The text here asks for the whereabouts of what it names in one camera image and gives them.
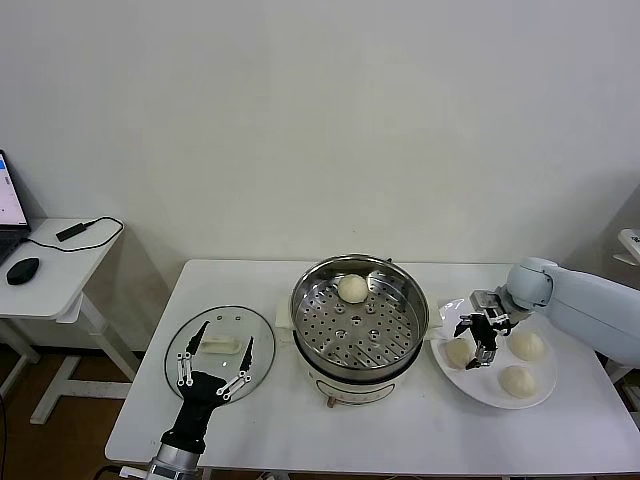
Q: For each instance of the black computer mouse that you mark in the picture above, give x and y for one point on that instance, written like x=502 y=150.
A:
x=22 y=271

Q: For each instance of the white electric cooker base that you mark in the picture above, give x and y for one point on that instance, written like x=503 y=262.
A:
x=350 y=392

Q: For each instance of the white oval plate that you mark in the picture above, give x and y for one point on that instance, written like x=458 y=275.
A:
x=480 y=390

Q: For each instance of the round glass lid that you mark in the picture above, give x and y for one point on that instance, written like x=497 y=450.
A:
x=225 y=320

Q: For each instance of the white side table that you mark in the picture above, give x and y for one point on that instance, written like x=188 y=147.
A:
x=50 y=300

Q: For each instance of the black adapter dongle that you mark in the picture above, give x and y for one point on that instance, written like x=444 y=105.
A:
x=70 y=232

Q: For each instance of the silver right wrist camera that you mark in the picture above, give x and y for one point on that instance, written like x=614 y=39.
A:
x=487 y=302

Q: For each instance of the white steamed baozi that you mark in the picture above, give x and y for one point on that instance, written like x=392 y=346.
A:
x=456 y=352
x=526 y=345
x=352 y=289
x=517 y=382

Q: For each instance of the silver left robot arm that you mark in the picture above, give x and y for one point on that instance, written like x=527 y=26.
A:
x=175 y=462

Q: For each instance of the black laptop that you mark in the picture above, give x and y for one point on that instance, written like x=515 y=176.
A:
x=10 y=200

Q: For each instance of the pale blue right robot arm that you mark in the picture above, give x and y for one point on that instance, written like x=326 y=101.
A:
x=575 y=300

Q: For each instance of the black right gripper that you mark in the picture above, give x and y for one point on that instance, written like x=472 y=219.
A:
x=484 y=330

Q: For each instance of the stainless steel steamer basket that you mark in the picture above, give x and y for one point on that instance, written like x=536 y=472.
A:
x=360 y=345

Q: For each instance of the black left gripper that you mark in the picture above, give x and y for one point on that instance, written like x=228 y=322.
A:
x=195 y=405

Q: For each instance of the white object at room edge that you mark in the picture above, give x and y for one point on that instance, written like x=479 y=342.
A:
x=631 y=245

